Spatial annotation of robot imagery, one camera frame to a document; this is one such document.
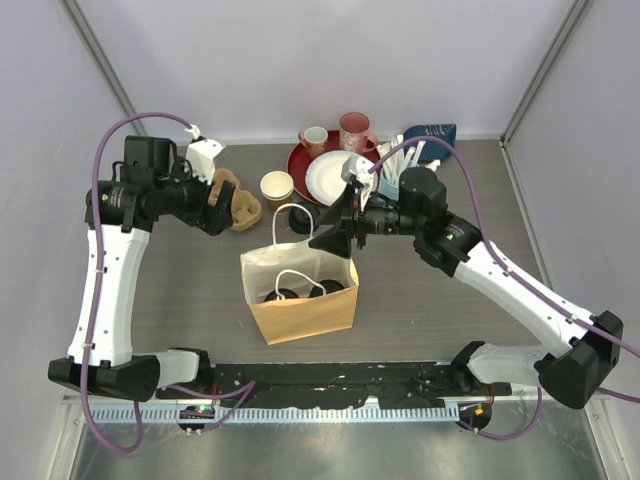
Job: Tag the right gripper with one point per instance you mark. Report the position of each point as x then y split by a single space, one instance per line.
343 213

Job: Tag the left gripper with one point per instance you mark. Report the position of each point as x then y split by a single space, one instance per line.
211 218

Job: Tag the brown paper bag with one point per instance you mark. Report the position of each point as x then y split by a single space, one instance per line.
298 267

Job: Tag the black lid cup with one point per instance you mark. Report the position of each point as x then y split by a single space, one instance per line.
281 294
325 287

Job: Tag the stack of paper cups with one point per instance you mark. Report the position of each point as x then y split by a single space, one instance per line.
277 188

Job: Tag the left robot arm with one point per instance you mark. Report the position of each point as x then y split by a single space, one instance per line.
150 181

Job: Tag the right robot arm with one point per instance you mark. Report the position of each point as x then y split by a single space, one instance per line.
576 350

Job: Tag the cardboard cup carrier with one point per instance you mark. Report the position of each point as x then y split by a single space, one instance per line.
245 208

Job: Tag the white paper plate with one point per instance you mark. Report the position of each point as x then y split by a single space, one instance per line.
323 177

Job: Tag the blue straw cup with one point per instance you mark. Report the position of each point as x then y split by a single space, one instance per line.
388 190

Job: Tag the red round tray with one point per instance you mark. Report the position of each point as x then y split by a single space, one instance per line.
299 162

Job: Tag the white wrapped straws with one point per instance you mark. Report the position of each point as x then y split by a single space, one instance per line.
403 159

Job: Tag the small pink mug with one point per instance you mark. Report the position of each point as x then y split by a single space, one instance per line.
314 140

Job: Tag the tall pink mug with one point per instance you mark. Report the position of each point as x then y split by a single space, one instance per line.
355 134

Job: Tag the dark blue pouch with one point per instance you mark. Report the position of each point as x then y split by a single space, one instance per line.
433 151

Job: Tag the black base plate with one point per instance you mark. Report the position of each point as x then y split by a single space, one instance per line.
342 385

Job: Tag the aluminium rail frame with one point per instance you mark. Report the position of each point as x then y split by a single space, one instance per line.
140 379

